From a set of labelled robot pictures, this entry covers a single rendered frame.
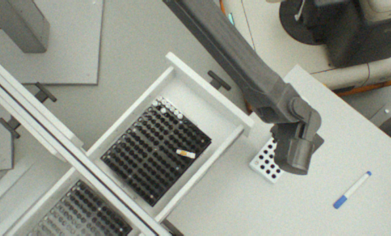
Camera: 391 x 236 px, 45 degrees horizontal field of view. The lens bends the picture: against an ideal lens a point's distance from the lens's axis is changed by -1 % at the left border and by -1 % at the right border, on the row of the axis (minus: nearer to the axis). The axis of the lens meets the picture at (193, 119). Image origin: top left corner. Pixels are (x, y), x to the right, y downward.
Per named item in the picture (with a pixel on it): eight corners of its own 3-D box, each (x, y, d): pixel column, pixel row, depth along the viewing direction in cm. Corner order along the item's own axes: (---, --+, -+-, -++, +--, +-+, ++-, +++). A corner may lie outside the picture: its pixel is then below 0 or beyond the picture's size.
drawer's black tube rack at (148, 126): (163, 102, 128) (160, 94, 122) (211, 145, 124) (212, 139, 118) (104, 162, 124) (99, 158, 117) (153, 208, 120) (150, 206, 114)
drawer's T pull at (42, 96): (39, 82, 124) (37, 80, 122) (58, 100, 122) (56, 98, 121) (29, 92, 123) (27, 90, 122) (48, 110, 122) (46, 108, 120)
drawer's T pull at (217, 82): (210, 71, 123) (210, 69, 122) (231, 88, 122) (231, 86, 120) (200, 80, 123) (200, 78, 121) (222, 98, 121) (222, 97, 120)
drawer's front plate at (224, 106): (172, 66, 132) (169, 50, 122) (252, 133, 127) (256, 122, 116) (168, 71, 132) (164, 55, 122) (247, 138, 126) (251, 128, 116)
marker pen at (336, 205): (367, 170, 129) (369, 170, 127) (370, 175, 128) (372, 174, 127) (331, 205, 127) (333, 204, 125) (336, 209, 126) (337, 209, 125)
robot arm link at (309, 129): (325, 109, 90) (296, 101, 91) (317, 142, 88) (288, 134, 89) (317, 120, 97) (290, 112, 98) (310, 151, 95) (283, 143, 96)
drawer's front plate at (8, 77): (14, 77, 133) (-3, 62, 122) (84, 144, 127) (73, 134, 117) (9, 82, 133) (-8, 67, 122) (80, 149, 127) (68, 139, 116)
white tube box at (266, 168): (276, 132, 132) (278, 129, 129) (300, 151, 131) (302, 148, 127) (248, 166, 130) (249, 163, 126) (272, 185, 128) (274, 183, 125)
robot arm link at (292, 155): (296, 93, 85) (261, 97, 92) (280, 152, 82) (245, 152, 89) (334, 120, 91) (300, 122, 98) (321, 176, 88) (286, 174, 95)
